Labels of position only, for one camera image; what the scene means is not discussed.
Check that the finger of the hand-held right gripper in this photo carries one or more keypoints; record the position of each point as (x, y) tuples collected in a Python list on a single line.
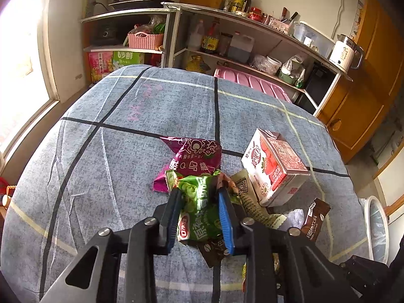
[(366, 274)]

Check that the bright window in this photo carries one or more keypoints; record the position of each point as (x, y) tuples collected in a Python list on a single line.
[(19, 69)]

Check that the plastic oil jug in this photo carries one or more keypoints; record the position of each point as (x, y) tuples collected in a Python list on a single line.
[(240, 50)]

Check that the purple candy wrapper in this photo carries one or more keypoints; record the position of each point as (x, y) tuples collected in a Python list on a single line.
[(189, 161)]

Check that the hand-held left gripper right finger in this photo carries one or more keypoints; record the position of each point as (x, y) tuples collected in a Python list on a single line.
[(225, 224)]

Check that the large white shelf rack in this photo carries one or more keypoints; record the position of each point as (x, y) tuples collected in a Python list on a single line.
[(195, 8)]

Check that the brown coffee sachet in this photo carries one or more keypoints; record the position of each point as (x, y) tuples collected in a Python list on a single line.
[(211, 254), (315, 222)]

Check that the white plastic bottle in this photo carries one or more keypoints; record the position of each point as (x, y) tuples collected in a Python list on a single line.
[(195, 38)]

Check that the green glass bottle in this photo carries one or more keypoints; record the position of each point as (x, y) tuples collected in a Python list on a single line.
[(238, 3)]

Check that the yellow snack packet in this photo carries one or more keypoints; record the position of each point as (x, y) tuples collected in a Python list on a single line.
[(244, 274)]

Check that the green bowl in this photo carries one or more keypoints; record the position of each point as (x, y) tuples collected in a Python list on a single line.
[(285, 77)]

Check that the black kitchen appliance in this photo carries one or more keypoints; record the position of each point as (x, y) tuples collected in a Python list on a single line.
[(105, 34)]

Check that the white plastic tub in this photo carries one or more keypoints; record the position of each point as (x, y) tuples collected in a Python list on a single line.
[(274, 66)]

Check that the wooden door knob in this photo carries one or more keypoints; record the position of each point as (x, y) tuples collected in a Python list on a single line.
[(336, 122)]

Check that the crumpled plastic bag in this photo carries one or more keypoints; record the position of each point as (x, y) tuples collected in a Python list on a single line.
[(261, 63)]

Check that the yellow label sauce bottle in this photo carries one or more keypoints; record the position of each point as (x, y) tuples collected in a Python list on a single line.
[(210, 42)]

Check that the dark jar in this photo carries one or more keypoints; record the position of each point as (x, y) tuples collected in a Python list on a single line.
[(225, 45)]

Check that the beige snack packet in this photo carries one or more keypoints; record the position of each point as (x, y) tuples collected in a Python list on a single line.
[(252, 205)]

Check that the wooden door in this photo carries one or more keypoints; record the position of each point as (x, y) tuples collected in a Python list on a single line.
[(372, 69)]

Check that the black induction cooker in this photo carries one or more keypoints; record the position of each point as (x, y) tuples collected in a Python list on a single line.
[(139, 3)]

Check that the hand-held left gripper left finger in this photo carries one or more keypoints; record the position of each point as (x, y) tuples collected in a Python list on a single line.
[(172, 227)]

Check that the pink flat box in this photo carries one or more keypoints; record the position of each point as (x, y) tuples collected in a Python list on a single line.
[(279, 25)]

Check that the white bin liner bag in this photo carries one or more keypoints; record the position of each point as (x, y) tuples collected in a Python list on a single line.
[(378, 232)]

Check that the green white packet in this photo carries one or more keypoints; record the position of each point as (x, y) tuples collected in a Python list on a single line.
[(300, 80)]

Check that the pink woven basket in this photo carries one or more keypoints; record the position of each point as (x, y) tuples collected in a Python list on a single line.
[(145, 41)]

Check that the small white shelf rack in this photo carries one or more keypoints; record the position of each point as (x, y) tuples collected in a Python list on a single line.
[(126, 13)]

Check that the strawberry juice carton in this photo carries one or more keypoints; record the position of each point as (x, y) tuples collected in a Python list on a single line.
[(271, 167)]

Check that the white snack bag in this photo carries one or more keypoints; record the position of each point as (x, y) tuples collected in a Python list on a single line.
[(292, 64)]

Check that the red lidded jar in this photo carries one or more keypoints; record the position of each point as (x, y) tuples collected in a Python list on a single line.
[(255, 14)]

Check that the white round trash bin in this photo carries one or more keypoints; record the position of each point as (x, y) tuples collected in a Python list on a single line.
[(366, 210)]

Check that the white electric kettle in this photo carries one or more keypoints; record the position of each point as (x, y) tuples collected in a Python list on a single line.
[(342, 53)]

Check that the pink lidded storage box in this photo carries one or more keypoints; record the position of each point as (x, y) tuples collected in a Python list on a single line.
[(249, 80)]

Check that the clear plastic storage box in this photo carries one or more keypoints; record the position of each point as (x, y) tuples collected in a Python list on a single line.
[(315, 39)]

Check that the green snack wrapper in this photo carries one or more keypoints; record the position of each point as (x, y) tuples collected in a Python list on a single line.
[(202, 202)]

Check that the wall calendar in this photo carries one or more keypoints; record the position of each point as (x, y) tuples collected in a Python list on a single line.
[(357, 17)]

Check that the green carton box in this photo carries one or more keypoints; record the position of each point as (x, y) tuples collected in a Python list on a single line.
[(127, 59)]

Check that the wall power strip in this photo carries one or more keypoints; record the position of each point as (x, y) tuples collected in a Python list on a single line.
[(89, 4)]

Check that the small clear bottle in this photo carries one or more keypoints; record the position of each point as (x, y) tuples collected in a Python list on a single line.
[(228, 3)]

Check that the yellow oil bottle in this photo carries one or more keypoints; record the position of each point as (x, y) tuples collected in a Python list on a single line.
[(197, 64)]

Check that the dark sauce bottle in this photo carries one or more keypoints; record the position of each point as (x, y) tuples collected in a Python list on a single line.
[(247, 4)]

